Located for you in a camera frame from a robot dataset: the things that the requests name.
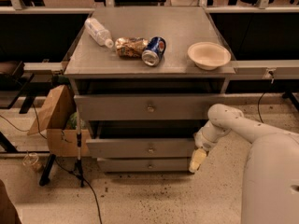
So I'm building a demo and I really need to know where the grey drawer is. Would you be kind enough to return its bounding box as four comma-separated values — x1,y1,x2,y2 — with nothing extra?
74,94,225,120
86,138,195,159
97,158,199,173

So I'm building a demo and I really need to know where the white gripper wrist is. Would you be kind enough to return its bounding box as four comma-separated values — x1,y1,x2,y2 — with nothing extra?
189,121,220,173

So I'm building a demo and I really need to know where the grey top drawer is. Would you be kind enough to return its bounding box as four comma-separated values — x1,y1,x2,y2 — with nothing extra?
74,94,225,120

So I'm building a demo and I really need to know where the clear plastic water bottle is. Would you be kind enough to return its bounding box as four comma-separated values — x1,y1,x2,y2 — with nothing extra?
85,18,114,49

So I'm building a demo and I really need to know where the white paper bowl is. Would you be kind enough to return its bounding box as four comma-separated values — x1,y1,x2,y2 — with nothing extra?
187,42,231,70

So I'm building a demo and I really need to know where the grey drawer cabinet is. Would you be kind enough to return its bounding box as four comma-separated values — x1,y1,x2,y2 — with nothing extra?
64,6,236,175

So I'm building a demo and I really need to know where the black floor cable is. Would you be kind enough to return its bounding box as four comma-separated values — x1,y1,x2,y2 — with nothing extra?
31,103,104,224

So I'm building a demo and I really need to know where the brown cardboard box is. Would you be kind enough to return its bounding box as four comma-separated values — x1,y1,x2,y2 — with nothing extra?
27,85,78,157

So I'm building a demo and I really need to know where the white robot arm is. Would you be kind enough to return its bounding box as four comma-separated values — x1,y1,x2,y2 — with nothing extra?
189,104,299,224

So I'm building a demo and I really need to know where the black tripod stand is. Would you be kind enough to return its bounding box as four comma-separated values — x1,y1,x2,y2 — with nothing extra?
75,110,84,188

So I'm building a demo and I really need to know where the black cable right side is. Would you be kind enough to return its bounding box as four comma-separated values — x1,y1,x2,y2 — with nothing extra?
256,75,275,124

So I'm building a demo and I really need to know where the clear plastic cup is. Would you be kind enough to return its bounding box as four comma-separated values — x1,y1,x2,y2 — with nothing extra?
22,152,43,173

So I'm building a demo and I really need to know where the blue soda can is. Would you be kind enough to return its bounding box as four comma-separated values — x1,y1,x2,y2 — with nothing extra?
142,36,166,66

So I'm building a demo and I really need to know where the grey bottom drawer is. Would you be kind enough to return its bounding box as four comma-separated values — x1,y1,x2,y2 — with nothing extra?
97,158,199,173

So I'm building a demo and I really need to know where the crumpled snack bag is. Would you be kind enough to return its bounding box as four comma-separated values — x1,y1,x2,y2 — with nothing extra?
115,37,149,58

